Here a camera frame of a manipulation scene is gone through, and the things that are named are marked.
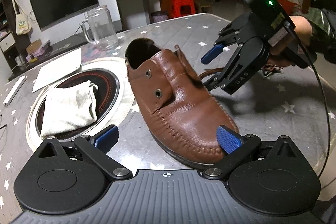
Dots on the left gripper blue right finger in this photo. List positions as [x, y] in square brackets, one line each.
[238, 149]

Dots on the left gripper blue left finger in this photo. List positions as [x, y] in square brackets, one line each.
[94, 150]

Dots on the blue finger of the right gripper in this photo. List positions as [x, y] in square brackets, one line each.
[213, 82]
[212, 54]

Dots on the brown shoelace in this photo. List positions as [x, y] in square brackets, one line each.
[209, 72]

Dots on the brown leather shoe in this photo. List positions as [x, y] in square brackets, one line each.
[179, 111]

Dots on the camouflage sleeve forearm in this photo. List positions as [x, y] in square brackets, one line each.
[321, 33]

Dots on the person right hand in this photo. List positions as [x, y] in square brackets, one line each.
[304, 31]

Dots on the red play tent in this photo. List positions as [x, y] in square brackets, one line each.
[291, 6]

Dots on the white folded towel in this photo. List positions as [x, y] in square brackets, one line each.
[68, 109]

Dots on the small wooden stool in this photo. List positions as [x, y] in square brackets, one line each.
[204, 6]

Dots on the red plastic stool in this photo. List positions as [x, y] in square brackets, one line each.
[181, 8]

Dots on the purple patterned bin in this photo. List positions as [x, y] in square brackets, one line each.
[159, 16]

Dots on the white paper sheet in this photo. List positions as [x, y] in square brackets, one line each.
[57, 69]

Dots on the white remote control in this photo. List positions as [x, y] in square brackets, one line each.
[14, 90]

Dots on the clear glass mug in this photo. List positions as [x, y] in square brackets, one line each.
[98, 29]

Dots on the dark cubby bookshelf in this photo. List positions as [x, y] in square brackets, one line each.
[12, 45]

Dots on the white canvas tote bag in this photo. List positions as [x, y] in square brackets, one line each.
[22, 22]

